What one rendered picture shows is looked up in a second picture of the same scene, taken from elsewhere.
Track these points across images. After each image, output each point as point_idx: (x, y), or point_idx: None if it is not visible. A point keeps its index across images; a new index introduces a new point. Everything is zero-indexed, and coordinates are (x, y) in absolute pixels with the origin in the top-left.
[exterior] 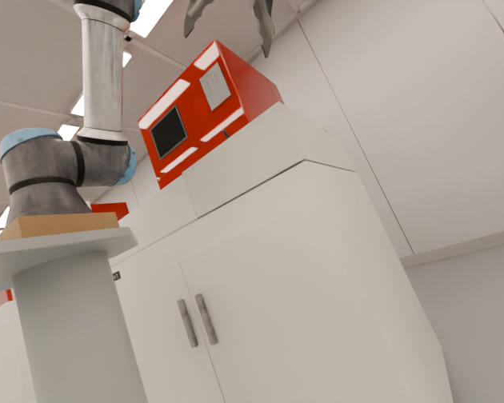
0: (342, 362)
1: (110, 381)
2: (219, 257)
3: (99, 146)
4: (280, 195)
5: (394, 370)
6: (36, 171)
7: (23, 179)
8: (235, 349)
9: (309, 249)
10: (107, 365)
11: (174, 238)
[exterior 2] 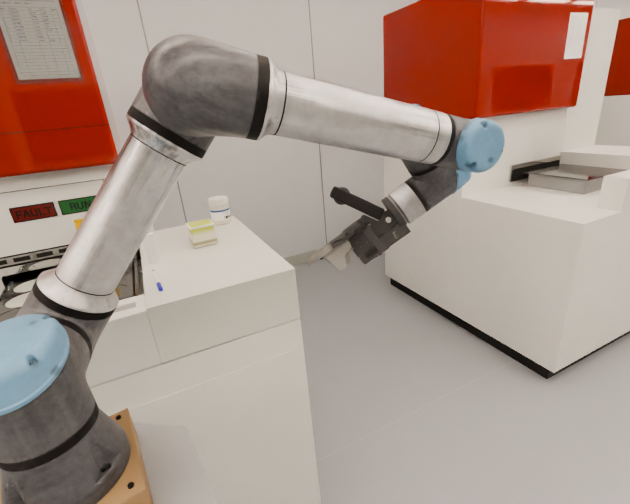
0: (283, 447)
1: None
2: (187, 401)
3: (104, 321)
4: (272, 343)
5: (311, 439)
6: (85, 410)
7: (74, 432)
8: None
9: (284, 381)
10: None
11: (107, 390)
